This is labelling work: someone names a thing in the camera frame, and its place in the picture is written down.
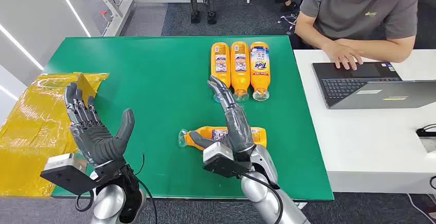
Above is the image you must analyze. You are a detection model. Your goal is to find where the green table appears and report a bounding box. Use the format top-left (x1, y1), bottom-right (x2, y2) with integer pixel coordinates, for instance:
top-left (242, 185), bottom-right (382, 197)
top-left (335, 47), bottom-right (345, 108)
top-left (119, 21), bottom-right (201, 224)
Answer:
top-left (43, 35), bottom-right (335, 202)

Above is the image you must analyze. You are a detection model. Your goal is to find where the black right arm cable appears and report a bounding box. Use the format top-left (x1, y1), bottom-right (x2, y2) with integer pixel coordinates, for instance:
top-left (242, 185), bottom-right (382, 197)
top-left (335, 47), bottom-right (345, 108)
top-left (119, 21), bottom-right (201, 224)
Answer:
top-left (238, 173), bottom-right (285, 224)

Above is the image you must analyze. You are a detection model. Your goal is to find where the yellow film wrapped cardboard box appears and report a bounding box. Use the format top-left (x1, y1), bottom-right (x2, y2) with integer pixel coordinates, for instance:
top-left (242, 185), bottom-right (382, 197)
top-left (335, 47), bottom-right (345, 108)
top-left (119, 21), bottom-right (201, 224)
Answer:
top-left (0, 72), bottom-right (110, 198)

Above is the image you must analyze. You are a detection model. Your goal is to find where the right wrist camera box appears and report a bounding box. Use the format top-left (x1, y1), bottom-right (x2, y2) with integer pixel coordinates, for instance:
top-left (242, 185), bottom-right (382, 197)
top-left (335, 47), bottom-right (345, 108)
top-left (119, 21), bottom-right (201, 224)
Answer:
top-left (203, 142), bottom-right (253, 179)

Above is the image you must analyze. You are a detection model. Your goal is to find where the white power socket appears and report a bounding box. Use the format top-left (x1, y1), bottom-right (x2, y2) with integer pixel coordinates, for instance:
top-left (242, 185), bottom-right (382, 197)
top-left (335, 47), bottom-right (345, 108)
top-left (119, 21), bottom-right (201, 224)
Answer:
top-left (418, 136), bottom-right (436, 154)

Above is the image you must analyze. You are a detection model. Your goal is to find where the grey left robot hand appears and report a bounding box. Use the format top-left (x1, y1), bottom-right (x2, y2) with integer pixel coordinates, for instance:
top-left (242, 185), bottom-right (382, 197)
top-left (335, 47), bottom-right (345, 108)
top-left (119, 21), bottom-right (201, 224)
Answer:
top-left (64, 82), bottom-right (136, 168)

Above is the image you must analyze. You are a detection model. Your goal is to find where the white desk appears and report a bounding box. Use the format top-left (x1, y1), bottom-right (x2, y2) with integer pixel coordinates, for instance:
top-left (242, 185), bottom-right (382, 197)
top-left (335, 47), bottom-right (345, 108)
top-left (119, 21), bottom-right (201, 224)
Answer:
top-left (293, 49), bottom-right (436, 194)

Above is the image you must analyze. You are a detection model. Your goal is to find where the black plug with cable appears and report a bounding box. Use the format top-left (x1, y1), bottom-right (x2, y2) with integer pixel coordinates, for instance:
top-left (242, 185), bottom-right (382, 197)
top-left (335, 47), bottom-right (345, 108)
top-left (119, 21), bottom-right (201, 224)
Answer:
top-left (415, 123), bottom-right (436, 138)

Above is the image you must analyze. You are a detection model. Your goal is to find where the orange detergent bottle Tide label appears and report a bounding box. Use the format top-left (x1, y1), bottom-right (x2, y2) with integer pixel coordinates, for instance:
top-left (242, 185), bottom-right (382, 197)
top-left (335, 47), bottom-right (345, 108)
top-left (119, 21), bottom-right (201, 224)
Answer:
top-left (249, 41), bottom-right (270, 102)

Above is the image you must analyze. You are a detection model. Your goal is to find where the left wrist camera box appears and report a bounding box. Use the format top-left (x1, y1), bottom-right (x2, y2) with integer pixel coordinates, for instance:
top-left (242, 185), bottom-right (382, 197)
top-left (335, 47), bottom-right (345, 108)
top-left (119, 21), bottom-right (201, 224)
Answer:
top-left (40, 153), bottom-right (126, 196)

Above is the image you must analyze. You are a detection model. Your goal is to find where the dark grey laptop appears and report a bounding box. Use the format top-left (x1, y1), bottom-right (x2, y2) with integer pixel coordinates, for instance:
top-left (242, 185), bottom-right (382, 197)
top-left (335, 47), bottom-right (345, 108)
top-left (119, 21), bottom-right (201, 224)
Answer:
top-left (312, 61), bottom-right (436, 110)

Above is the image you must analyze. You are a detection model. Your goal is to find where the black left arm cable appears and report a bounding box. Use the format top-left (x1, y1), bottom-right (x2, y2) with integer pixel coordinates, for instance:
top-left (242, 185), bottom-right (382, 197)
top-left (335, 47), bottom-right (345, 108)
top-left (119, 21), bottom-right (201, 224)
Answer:
top-left (75, 153), bottom-right (159, 224)

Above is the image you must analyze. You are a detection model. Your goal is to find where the orange detergent bottle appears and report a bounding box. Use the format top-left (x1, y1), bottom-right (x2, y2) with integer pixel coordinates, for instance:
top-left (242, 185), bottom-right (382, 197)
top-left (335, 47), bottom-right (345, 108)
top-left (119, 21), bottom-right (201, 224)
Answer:
top-left (210, 42), bottom-right (231, 103)
top-left (177, 126), bottom-right (267, 150)
top-left (230, 41), bottom-right (251, 103)

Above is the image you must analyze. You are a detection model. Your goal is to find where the black office chair base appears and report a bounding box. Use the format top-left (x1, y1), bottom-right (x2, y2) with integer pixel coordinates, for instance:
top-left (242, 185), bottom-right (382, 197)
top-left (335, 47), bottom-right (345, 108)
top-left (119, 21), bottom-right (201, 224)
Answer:
top-left (277, 11), bottom-right (300, 35)

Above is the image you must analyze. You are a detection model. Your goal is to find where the white metal stand frame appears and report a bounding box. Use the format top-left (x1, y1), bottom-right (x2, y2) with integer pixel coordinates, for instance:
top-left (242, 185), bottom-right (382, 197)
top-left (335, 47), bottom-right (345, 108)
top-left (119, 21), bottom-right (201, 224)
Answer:
top-left (71, 0), bottom-right (208, 38)

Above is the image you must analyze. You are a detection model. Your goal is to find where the person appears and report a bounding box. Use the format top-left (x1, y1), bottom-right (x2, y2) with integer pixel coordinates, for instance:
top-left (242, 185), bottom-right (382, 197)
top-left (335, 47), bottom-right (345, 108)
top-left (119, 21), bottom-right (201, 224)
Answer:
top-left (294, 0), bottom-right (420, 70)

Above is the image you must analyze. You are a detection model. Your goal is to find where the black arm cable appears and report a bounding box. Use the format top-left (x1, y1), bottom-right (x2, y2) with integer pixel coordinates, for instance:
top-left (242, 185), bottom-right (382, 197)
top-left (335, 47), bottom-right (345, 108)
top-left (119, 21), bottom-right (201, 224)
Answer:
top-left (75, 153), bottom-right (159, 224)
top-left (238, 173), bottom-right (285, 224)

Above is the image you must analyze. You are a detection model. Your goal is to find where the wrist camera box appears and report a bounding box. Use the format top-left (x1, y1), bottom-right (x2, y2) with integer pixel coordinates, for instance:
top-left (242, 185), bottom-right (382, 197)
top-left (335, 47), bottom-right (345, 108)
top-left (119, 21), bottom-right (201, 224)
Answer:
top-left (40, 153), bottom-right (126, 196)
top-left (203, 142), bottom-right (253, 179)

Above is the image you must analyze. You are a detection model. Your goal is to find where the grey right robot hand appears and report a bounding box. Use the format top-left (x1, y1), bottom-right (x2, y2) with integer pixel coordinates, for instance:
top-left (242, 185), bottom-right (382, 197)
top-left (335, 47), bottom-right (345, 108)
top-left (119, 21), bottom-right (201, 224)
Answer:
top-left (188, 75), bottom-right (257, 154)

